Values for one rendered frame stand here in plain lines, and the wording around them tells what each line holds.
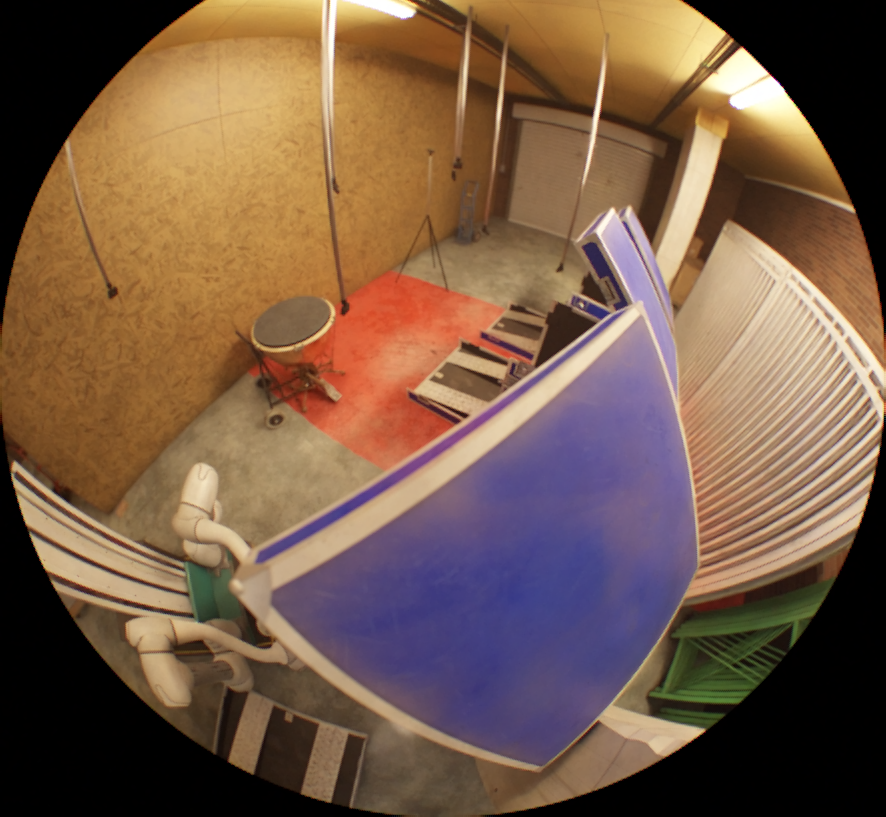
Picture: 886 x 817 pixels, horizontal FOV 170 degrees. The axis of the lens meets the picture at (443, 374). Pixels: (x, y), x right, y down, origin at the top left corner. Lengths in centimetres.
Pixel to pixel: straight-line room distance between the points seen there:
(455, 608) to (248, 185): 300
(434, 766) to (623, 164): 862
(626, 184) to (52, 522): 817
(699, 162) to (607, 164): 349
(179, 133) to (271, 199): 115
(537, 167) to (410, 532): 736
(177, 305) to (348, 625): 271
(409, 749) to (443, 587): 204
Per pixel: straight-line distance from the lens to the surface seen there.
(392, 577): 39
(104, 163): 270
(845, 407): 220
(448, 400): 257
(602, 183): 726
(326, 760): 248
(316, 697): 235
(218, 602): 202
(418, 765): 246
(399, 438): 245
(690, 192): 410
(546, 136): 741
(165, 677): 123
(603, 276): 136
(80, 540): 151
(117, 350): 287
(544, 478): 48
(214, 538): 116
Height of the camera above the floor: 210
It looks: 46 degrees down
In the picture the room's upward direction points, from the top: 5 degrees clockwise
